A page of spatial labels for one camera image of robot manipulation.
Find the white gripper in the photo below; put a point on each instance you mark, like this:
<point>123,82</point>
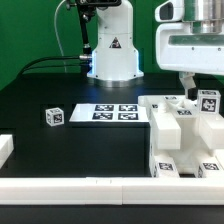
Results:
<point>190,38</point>

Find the small white tagged cube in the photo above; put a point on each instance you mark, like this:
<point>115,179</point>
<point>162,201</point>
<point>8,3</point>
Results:
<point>208,101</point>

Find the white chair seat part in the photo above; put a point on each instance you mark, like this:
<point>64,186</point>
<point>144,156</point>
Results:
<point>193,148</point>

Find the small white tagged nut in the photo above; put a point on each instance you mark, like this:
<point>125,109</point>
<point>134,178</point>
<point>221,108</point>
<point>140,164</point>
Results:
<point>54,116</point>

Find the white marker sheet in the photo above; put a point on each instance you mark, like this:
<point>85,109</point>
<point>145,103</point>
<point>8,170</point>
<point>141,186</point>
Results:
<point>108,113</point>

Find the white front fence bar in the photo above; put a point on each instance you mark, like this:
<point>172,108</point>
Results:
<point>111,191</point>

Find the white fence bar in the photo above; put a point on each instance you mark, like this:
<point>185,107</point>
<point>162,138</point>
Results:
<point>6,147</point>
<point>111,191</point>

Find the white left fence bar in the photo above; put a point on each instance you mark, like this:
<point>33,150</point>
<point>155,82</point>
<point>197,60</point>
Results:
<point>6,147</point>

